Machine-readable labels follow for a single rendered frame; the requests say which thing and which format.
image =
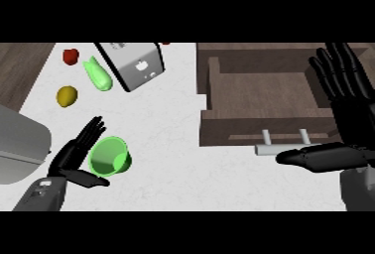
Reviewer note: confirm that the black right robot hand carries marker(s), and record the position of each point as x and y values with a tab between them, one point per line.
351	119

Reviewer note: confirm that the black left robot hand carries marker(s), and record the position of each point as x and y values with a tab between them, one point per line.
72	158

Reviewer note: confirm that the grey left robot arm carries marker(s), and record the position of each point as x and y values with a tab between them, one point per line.
40	195

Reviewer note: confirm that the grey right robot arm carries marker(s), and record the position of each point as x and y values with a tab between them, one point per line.
359	190

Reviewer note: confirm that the green cup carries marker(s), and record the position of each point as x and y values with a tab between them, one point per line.
108	158

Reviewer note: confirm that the brown wooden drawer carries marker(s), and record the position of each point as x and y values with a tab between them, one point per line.
233	130
263	94

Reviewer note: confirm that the brown wooden drawer front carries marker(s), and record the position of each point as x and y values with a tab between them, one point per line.
233	130

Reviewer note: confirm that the grey rounded appliance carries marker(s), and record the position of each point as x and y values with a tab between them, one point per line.
18	149

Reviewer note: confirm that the yellow fruit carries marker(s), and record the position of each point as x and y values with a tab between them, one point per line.
66	96

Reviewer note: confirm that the green vegetable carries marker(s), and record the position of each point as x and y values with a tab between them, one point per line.
97	76

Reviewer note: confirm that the brown wooden cabinet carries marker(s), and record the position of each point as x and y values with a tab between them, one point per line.
258	53

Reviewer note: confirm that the silver toaster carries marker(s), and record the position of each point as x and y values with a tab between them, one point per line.
134	66

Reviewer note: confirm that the red pepper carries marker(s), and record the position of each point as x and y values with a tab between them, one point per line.
71	56

